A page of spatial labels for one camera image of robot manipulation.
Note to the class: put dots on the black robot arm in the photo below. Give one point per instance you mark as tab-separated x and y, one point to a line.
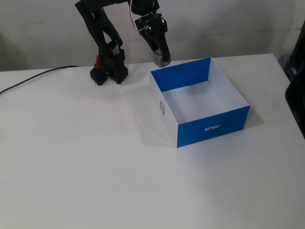
95	31

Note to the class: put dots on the gray block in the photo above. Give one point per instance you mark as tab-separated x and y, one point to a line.
160	62

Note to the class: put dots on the blue white cardboard box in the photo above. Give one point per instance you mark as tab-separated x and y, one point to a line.
190	133

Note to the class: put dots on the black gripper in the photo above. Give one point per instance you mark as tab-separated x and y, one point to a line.
155	35

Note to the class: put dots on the red table clamp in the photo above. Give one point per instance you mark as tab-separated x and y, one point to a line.
98	62

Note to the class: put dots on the gray object blue label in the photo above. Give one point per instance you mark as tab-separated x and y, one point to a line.
284	62

